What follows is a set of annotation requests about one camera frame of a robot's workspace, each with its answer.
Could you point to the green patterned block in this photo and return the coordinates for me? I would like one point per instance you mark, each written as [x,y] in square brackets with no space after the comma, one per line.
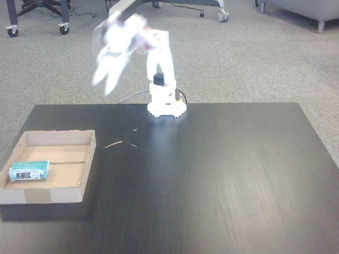
[30,170]

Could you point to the shallow cardboard box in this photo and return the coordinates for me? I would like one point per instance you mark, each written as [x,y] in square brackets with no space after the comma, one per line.
[63,169]

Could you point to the long thin wood splinter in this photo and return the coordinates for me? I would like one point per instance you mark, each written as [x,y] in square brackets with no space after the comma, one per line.
[114,144]

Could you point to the black office chair base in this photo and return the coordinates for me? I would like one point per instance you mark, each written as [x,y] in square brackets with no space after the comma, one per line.
[42,4]

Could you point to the beige chair base with casters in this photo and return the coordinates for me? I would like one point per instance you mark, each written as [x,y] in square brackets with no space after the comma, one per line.
[221,12]

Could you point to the grey sofa with metal legs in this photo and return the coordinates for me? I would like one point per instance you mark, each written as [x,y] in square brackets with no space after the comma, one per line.
[304,8]

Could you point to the dark cart frame with casters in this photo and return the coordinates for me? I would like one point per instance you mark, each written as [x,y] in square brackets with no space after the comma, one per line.
[64,16]

